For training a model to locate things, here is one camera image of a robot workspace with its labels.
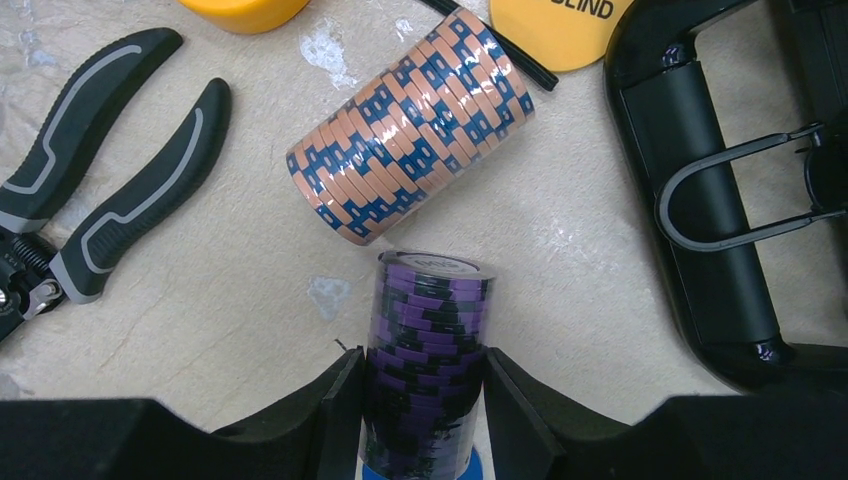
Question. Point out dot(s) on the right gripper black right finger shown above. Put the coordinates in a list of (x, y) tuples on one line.
[(537, 432)]

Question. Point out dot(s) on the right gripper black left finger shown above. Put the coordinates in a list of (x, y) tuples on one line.
[(312, 433)]

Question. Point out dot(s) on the purple black poker chip roll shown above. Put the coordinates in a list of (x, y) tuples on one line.
[(425, 364)]

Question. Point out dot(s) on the orange blue poker chip roll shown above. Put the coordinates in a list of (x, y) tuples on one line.
[(417, 127)]

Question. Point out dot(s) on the black poker set case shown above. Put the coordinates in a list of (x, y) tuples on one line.
[(676, 153)]

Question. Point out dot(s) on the blue small blind button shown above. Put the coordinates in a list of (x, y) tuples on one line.
[(474, 471)]

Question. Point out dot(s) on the yellow big blind button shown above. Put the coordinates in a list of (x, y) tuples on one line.
[(562, 35)]

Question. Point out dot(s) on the yellow tape measure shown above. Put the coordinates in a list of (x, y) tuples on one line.
[(249, 17)]

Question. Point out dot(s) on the black grey wire stripper pliers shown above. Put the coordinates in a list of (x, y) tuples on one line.
[(36, 276)]

